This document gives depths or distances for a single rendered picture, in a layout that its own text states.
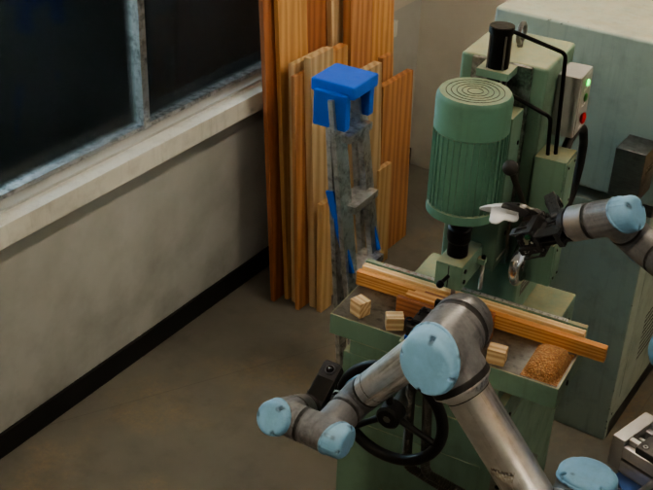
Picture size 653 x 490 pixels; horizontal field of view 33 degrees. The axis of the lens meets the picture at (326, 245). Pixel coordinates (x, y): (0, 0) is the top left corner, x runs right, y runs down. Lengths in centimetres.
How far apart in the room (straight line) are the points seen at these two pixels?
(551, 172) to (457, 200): 29
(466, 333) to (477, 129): 65
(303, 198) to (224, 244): 40
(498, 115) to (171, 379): 196
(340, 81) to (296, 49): 66
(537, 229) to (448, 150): 32
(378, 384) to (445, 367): 35
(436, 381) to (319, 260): 235
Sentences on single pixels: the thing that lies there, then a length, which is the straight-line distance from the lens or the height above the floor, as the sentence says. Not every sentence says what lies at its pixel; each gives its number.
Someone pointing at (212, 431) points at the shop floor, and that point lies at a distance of 380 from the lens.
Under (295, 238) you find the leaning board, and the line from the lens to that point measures 421.
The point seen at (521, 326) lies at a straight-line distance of 274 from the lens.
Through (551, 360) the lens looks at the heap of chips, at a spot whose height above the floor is 93.
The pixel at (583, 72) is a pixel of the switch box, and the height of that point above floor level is 148.
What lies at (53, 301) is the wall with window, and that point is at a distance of 368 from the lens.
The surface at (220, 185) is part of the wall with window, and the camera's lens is 419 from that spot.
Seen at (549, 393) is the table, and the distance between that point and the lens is 262.
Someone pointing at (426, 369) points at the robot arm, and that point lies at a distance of 193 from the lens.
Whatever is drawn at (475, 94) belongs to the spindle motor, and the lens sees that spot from 250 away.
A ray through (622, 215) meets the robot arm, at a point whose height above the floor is 143.
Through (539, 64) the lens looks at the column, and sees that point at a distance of 267.
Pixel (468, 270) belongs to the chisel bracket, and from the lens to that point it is 273.
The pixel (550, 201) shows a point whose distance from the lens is 239.
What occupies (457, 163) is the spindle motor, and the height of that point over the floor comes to 136.
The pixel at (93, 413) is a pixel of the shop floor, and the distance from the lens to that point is 391.
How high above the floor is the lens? 246
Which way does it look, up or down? 31 degrees down
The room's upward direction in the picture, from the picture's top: 2 degrees clockwise
